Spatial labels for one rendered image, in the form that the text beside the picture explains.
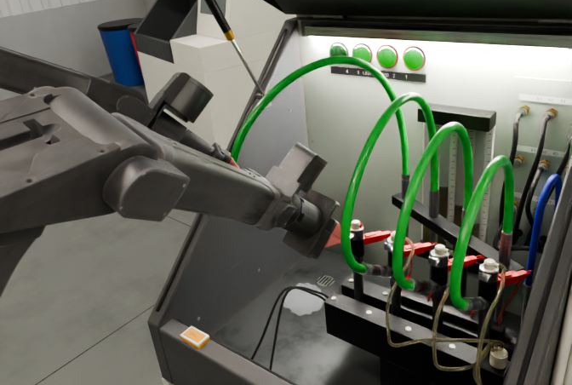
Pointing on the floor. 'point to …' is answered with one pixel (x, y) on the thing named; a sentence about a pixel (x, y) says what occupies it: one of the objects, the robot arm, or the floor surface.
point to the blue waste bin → (121, 51)
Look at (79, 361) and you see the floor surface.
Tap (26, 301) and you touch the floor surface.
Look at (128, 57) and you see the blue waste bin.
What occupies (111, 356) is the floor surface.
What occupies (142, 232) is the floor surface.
